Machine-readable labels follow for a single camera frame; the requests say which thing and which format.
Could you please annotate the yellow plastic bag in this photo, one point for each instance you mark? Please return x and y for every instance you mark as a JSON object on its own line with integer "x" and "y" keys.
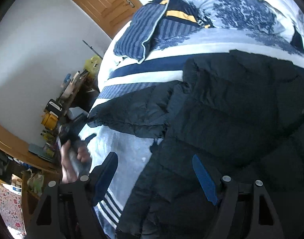
{"x": 92, "y": 65}

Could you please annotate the floral pink paper bag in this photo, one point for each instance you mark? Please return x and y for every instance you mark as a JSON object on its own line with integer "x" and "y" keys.
{"x": 11, "y": 211}

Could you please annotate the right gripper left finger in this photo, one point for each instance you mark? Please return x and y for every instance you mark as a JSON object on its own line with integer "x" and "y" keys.
{"x": 67, "y": 210}

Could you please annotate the blue tree print quilt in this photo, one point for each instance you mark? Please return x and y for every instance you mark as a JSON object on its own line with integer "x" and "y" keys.
{"x": 256, "y": 18}

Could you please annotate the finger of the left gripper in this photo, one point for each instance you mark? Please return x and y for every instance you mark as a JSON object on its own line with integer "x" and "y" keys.
{"x": 89, "y": 138}

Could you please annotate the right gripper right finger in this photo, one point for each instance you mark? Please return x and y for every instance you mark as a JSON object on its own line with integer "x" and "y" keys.
{"x": 242, "y": 210}

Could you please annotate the blue striped pillow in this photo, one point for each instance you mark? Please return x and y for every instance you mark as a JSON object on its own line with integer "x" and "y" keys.
{"x": 153, "y": 25}

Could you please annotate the yellow container on desk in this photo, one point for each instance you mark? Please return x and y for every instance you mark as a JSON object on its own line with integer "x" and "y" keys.
{"x": 49, "y": 121}

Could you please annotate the blue white striped bedsheet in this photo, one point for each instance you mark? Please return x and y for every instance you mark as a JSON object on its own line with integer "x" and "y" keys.
{"x": 125, "y": 75}

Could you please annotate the wooden desk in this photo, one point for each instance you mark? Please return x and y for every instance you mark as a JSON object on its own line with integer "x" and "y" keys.
{"x": 17, "y": 148}

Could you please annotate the black puffer jacket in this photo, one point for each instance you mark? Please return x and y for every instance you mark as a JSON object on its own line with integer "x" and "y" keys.
{"x": 240, "y": 113}

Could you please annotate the brown wooden door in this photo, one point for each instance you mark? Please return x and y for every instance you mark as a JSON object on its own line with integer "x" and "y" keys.
{"x": 109, "y": 15}

